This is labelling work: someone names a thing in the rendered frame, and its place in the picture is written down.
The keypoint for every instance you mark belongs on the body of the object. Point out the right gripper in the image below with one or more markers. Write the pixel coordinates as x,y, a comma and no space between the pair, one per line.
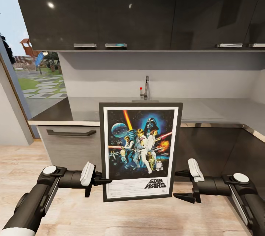
206,187

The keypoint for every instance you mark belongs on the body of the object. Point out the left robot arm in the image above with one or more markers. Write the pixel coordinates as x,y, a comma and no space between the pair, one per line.
33,206

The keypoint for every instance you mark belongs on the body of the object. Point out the cabinet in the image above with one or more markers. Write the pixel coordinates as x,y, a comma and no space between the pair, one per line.
99,25
218,26

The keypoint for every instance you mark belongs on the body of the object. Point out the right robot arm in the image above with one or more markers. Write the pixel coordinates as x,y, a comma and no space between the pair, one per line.
244,193

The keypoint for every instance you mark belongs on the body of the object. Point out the poster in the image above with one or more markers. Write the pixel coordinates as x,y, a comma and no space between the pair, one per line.
139,143

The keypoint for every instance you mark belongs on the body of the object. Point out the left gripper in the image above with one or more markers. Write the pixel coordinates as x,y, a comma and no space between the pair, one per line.
96,180

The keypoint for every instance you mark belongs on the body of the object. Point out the fixed window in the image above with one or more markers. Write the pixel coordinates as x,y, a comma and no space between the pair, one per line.
35,76

